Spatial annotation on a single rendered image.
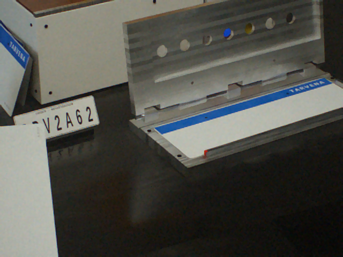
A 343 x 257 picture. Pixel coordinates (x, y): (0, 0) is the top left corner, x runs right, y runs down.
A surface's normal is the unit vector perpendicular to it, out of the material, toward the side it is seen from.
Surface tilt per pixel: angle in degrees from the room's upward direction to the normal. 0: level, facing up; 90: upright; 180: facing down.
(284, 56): 81
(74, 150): 0
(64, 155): 0
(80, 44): 90
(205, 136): 0
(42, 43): 90
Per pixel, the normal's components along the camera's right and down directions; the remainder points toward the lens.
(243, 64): 0.51, 0.27
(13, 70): -0.83, -0.11
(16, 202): 0.00, -0.88
